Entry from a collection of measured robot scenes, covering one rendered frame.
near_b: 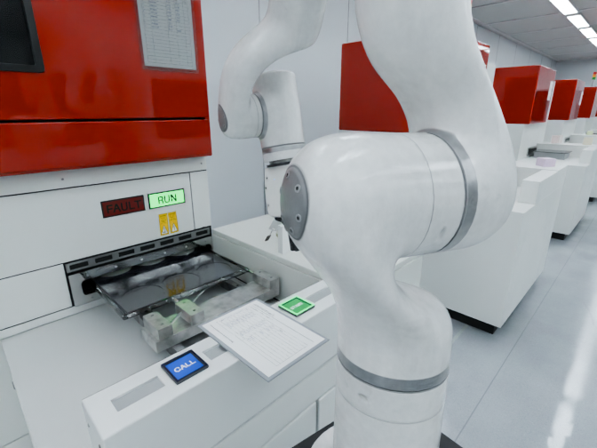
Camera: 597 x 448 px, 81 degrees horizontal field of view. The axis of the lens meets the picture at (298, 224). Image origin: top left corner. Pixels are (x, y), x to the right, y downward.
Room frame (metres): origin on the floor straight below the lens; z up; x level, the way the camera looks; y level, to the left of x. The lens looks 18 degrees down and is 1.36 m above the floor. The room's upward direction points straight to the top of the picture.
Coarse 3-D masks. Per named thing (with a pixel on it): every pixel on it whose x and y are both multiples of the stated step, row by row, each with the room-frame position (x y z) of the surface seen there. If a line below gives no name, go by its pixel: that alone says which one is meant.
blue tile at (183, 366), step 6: (180, 360) 0.49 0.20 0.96; (186, 360) 0.49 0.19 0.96; (192, 360) 0.49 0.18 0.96; (168, 366) 0.47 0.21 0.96; (174, 366) 0.47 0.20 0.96; (180, 366) 0.47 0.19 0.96; (186, 366) 0.47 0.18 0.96; (192, 366) 0.47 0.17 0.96; (198, 366) 0.47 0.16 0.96; (174, 372) 0.46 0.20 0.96; (180, 372) 0.46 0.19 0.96; (186, 372) 0.46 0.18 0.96; (180, 378) 0.45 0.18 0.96
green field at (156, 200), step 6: (168, 192) 1.07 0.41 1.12; (174, 192) 1.09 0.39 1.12; (180, 192) 1.10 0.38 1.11; (150, 198) 1.03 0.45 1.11; (156, 198) 1.04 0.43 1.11; (162, 198) 1.05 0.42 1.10; (168, 198) 1.07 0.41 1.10; (174, 198) 1.08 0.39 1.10; (180, 198) 1.10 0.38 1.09; (150, 204) 1.03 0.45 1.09; (156, 204) 1.04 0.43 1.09; (162, 204) 1.05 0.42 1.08
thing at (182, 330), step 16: (240, 288) 0.89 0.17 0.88; (256, 288) 0.89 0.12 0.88; (208, 304) 0.81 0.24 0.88; (224, 304) 0.81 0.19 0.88; (240, 304) 0.81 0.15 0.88; (176, 320) 0.73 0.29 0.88; (208, 320) 0.74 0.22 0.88; (144, 336) 0.69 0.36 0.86; (176, 336) 0.68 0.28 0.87; (192, 336) 0.71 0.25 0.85
